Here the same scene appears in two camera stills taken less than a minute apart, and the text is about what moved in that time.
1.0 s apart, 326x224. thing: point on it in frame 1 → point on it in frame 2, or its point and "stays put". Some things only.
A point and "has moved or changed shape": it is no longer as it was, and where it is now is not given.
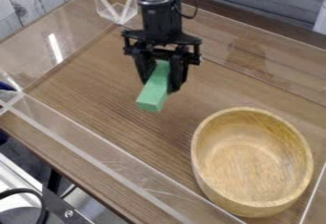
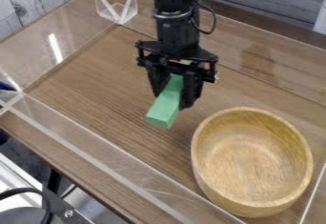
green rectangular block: (156, 91) has moved or changed shape
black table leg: (56, 182) stays put
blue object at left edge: (7, 87) stays put
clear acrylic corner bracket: (121, 12) stays put
